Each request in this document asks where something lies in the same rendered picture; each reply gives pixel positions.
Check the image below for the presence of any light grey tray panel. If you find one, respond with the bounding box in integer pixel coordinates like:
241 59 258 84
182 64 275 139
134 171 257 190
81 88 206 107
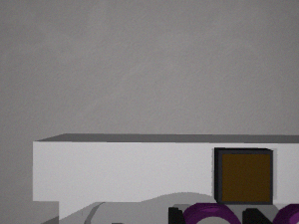
33 133 299 224

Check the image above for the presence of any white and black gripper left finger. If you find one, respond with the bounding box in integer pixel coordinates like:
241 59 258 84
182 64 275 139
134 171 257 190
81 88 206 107
168 207 185 224

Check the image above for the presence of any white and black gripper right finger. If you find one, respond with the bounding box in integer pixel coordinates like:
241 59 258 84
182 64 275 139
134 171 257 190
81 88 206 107
242 208 273 224

